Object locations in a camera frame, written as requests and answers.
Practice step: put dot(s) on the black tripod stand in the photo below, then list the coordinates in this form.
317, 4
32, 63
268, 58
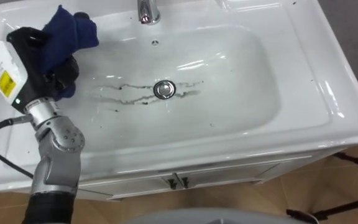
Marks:
346, 199

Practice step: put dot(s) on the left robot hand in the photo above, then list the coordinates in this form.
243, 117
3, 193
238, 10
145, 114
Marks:
26, 74

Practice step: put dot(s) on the chrome sink drain plug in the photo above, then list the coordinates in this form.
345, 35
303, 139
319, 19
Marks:
164, 89

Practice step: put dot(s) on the dark blue cloth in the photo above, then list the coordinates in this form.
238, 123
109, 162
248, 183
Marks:
65, 37

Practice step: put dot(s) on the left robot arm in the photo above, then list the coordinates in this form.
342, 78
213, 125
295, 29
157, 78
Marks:
57, 155

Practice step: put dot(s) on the white sink vanity cabinet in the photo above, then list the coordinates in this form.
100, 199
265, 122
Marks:
216, 124

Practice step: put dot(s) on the chrome faucet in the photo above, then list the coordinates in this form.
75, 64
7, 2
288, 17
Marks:
148, 12

